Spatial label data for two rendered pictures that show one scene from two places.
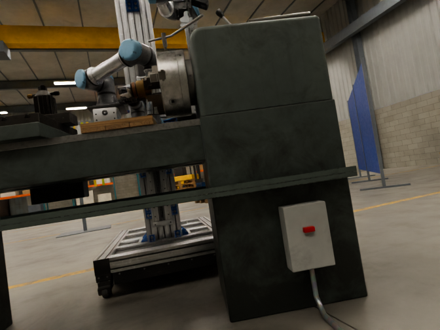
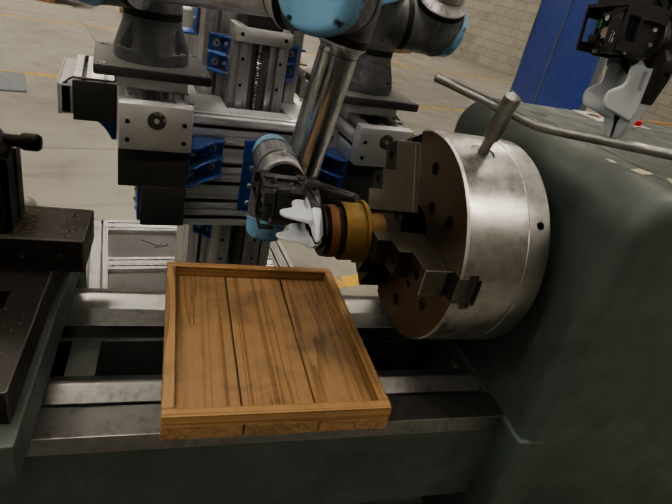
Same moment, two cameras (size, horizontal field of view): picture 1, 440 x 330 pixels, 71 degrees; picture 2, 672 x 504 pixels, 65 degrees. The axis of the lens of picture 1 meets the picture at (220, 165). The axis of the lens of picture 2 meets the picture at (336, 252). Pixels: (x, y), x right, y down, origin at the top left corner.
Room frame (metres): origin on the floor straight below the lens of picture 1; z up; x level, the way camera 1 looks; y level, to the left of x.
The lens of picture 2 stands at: (0.81, 0.52, 1.41)
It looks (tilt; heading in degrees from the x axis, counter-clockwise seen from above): 28 degrees down; 345
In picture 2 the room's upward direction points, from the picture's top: 13 degrees clockwise
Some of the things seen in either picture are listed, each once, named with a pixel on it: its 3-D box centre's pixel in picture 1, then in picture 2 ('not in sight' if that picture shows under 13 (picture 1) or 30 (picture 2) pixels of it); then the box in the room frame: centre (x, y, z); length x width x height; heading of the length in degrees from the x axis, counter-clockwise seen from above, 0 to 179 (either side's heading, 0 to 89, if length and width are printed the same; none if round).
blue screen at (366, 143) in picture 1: (361, 132); (558, 40); (7.39, -3.46, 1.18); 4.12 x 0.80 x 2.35; 161
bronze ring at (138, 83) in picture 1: (141, 89); (349, 231); (1.49, 0.32, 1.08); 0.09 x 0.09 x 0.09; 6
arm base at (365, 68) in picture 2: not in sight; (365, 66); (2.14, 0.19, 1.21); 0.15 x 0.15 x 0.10
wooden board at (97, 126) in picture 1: (126, 131); (264, 335); (1.48, 0.42, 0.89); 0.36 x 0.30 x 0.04; 5
